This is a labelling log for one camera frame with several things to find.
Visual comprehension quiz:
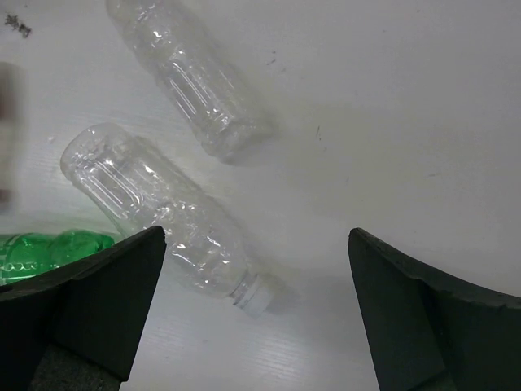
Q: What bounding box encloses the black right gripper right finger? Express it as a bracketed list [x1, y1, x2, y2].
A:
[348, 228, 520, 390]

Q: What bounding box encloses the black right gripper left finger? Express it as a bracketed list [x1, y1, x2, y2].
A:
[1, 226, 166, 390]

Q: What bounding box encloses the green plastic bottle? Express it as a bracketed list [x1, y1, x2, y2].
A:
[1, 230, 115, 285]

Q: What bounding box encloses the clear bottle with white cap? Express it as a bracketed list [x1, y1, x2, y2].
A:
[60, 123, 276, 317]

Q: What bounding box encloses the clear ribbed plastic bottle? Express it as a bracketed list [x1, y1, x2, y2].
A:
[106, 1, 275, 161]

